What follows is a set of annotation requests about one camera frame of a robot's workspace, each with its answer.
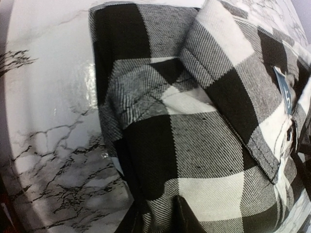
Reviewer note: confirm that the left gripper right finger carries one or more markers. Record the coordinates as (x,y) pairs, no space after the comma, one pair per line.
(186,220)

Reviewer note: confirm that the red black plaid shirt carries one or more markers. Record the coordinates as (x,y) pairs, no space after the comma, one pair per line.
(5,222)

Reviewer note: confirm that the black white plaid shirt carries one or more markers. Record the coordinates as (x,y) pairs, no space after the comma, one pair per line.
(208,104)

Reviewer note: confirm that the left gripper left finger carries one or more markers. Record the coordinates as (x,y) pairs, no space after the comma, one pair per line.
(133,220)

